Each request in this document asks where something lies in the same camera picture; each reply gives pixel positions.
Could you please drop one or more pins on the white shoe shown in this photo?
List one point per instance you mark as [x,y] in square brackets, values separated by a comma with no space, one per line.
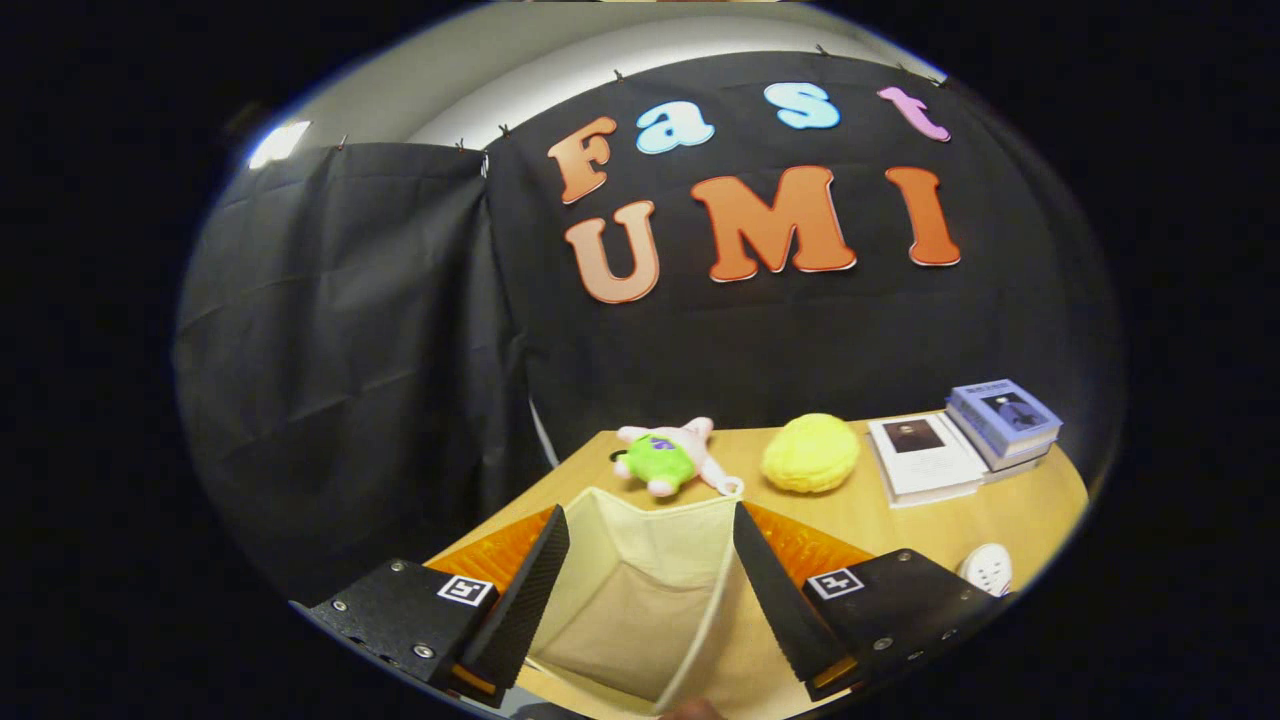
[988,570]

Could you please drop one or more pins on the black backdrop cloth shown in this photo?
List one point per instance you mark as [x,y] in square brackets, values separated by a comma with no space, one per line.
[400,350]

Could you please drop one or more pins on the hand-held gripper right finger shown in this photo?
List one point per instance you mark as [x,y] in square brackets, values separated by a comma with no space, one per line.
[785,610]

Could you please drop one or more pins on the white book with portrait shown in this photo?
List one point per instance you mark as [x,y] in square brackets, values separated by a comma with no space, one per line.
[930,465]

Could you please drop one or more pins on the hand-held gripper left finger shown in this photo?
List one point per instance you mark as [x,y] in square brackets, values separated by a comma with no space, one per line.
[520,610]

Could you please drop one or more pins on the yellow round plush ball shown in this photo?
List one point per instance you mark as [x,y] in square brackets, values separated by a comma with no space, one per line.
[810,455]

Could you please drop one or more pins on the pink and green plush toy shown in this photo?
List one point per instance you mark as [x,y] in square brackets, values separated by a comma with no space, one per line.
[660,460]

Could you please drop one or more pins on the blue book with figure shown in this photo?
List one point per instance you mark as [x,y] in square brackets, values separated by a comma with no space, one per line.
[1005,410]

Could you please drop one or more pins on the cream fabric storage box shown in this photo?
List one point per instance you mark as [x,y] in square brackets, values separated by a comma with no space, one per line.
[640,600]

